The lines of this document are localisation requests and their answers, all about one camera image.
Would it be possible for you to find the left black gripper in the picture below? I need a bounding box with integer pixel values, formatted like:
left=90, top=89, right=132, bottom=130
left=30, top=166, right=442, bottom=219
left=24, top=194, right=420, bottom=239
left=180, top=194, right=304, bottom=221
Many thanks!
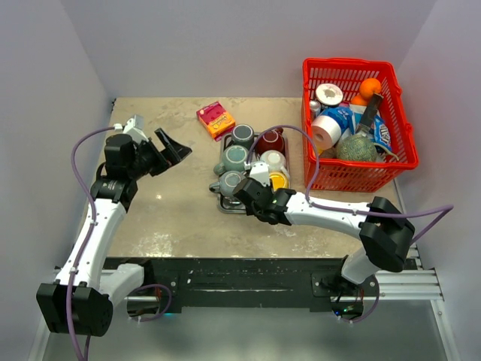
left=129, top=128, right=191, bottom=180

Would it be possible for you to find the yellow mug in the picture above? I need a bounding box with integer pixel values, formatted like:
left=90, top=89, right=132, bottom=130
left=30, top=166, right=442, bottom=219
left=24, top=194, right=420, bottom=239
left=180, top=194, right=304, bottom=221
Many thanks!
left=269, top=171, right=289, bottom=191

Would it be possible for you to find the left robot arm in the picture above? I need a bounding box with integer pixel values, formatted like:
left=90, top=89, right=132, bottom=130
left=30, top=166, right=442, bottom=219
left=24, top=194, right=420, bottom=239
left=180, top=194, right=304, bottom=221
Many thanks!
left=36, top=129, right=192, bottom=337

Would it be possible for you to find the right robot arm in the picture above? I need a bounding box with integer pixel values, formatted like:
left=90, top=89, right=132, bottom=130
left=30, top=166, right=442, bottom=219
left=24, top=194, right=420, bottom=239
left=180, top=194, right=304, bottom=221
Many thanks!
left=233, top=177, right=415, bottom=296

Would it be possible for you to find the grey green mug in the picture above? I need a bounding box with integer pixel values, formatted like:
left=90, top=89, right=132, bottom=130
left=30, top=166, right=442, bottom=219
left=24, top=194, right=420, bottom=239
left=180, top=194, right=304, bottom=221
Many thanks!
left=208, top=171, right=245, bottom=199

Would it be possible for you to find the white speckled mug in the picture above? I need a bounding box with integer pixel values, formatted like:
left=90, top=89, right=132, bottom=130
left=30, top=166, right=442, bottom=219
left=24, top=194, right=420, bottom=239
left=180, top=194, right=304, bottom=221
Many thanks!
left=260, top=150, right=290, bottom=177

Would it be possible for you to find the teal green mug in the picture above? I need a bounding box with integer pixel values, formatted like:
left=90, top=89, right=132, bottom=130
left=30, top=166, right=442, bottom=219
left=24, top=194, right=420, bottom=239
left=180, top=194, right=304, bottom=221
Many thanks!
left=213, top=144, right=248, bottom=176

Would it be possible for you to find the dark red mug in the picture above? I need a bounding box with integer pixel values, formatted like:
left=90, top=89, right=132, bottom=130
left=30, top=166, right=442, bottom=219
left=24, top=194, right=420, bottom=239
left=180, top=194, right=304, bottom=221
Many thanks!
left=255, top=128, right=285, bottom=156

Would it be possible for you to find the dark grey mug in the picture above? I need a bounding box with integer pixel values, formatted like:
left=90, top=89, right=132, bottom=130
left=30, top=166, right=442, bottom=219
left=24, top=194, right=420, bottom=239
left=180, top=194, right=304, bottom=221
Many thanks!
left=229, top=124, right=255, bottom=150

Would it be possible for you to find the metal tray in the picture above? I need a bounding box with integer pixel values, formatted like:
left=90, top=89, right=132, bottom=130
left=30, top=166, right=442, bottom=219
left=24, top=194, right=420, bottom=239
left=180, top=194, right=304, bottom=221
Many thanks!
left=218, top=135, right=289, bottom=214

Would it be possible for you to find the pink orange snack box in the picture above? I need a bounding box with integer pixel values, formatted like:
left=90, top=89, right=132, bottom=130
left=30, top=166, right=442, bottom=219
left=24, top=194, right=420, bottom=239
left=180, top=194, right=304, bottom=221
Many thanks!
left=196, top=102, right=236, bottom=141

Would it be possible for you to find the red plastic basket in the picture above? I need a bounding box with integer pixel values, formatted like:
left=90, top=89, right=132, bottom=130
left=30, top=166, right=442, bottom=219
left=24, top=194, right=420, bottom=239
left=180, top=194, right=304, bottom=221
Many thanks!
left=301, top=58, right=419, bottom=193

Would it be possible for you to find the pink white toilet roll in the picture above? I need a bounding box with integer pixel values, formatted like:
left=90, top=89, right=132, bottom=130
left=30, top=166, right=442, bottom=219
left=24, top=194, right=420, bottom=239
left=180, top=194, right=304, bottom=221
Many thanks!
left=311, top=115, right=341, bottom=152

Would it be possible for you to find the green patterned ball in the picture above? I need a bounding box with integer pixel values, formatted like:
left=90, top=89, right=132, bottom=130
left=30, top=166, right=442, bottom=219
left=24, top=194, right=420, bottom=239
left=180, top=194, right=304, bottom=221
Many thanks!
left=336, top=135, right=377, bottom=162

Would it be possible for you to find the silver can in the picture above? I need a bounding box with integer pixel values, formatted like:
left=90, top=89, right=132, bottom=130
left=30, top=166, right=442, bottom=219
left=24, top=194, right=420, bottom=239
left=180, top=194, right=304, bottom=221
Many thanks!
left=309, top=100, right=322, bottom=120

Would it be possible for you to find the blue white packet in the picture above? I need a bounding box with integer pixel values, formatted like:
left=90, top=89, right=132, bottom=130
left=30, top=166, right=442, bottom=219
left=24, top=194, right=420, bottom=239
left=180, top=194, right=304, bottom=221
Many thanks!
left=321, top=107, right=355, bottom=135

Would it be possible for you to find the white tape roll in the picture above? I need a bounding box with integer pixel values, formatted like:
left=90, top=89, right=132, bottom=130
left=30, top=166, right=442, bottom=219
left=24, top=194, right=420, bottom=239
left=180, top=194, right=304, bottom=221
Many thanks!
left=315, top=83, right=343, bottom=108

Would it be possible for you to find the blue snack bag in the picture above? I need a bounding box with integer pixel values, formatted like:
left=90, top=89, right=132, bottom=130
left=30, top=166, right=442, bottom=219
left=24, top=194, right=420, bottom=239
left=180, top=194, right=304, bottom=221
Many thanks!
left=369, top=115, right=392, bottom=153

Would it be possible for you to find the orange fruit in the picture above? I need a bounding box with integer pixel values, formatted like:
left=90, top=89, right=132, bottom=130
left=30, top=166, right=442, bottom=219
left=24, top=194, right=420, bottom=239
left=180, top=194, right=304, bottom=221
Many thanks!
left=350, top=94, right=369, bottom=106
left=358, top=77, right=382, bottom=100

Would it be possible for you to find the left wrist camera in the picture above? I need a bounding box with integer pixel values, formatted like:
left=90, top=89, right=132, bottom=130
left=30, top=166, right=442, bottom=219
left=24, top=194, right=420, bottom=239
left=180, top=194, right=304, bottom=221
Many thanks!
left=113, top=114, right=149, bottom=144

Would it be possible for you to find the black base frame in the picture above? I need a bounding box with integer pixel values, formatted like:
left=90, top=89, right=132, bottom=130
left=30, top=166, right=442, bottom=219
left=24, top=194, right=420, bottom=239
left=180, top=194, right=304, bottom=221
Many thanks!
left=101, top=257, right=391, bottom=316

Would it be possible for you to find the brown handled tool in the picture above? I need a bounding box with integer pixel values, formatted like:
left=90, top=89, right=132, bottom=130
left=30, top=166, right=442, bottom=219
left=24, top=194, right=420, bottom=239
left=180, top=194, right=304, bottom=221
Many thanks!
left=355, top=93, right=383, bottom=135

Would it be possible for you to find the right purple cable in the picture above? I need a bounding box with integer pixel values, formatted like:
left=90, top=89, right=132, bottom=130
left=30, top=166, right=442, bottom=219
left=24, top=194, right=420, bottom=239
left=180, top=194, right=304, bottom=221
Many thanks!
left=244, top=124, right=455, bottom=249

